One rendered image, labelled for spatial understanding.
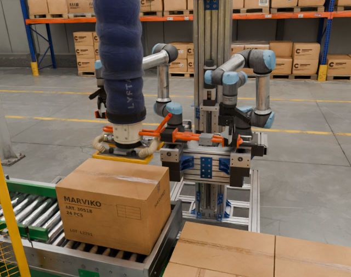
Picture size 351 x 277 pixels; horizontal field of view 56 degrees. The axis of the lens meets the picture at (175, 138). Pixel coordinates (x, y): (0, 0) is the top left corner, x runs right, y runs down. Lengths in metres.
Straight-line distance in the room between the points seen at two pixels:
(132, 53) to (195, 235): 1.22
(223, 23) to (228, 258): 1.51
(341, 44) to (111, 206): 9.16
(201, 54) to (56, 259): 1.64
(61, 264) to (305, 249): 1.48
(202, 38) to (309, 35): 8.00
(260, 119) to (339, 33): 8.28
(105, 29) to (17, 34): 11.21
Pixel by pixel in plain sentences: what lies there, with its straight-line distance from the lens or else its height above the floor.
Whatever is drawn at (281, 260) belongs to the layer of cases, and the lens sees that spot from 2.14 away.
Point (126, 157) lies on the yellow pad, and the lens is 1.85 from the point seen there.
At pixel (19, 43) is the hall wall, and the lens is 12.89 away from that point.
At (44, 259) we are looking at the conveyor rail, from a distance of 2.32.
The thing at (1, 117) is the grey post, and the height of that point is 0.61.
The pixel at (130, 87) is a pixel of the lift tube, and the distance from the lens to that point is 1.76.
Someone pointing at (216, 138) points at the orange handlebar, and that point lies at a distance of 1.76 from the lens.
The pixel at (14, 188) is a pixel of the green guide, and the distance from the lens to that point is 3.02.
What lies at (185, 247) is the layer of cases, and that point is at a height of 0.54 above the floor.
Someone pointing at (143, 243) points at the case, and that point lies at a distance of 2.06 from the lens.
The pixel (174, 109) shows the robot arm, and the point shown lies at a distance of 2.35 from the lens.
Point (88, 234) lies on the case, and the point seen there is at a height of 0.62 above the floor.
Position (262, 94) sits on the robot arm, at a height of 1.39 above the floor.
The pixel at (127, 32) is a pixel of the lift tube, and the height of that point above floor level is 1.82.
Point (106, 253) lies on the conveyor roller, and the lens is 2.18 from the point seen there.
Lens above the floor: 1.96
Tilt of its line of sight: 23 degrees down
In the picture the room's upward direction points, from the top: 2 degrees counter-clockwise
